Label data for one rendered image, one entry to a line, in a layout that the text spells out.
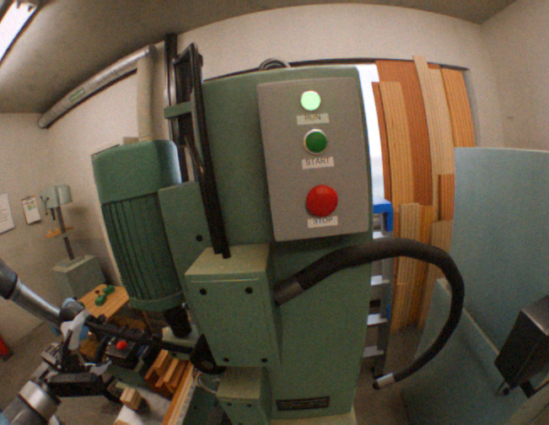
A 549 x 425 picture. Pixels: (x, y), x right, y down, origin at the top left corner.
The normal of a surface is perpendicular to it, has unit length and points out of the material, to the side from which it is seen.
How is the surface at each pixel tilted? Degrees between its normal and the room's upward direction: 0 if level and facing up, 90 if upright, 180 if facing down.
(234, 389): 0
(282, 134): 90
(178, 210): 90
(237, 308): 90
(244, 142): 90
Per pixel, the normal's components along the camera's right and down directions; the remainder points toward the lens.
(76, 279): 0.98, -0.07
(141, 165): 0.62, 0.11
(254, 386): -0.12, -0.97
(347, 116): -0.05, 0.23
